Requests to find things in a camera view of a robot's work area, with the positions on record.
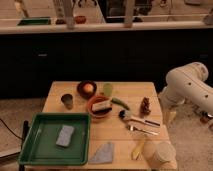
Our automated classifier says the black and white eraser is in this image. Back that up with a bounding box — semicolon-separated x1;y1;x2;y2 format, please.
91;101;112;113

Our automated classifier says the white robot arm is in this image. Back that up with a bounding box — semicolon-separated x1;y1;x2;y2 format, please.
159;62;213;125

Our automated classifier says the silver fork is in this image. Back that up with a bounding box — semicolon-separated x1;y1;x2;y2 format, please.
126;125;159;135

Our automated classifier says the wooden table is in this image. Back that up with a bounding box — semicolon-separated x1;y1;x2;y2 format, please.
29;81;177;171

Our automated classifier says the yellow banana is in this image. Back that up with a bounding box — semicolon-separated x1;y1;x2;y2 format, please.
131;138;146;160

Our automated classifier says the green pepper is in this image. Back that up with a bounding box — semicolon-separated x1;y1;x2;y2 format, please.
111;97;130;110

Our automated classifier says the green cup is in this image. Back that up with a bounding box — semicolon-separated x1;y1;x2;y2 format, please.
103;83;113;97

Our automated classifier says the orange bowl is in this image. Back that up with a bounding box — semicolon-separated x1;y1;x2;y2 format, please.
87;95;112;118

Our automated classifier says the blue-grey cloth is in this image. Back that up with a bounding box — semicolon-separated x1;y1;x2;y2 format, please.
88;142;114;164

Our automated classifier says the egg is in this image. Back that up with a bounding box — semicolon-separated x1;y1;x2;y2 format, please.
83;83;93;93

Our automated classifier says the dark brown bowl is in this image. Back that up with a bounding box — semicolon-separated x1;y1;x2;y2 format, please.
77;80;97;99

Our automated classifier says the dark grey cup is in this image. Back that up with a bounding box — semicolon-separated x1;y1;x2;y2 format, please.
61;94;73;110

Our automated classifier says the blue sponge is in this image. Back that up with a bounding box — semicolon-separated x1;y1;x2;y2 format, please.
56;125;75;147

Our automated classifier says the green plastic tray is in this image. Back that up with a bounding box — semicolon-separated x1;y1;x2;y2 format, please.
18;113;90;166

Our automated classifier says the black cable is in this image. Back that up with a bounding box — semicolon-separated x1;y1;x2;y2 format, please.
0;118;24;141

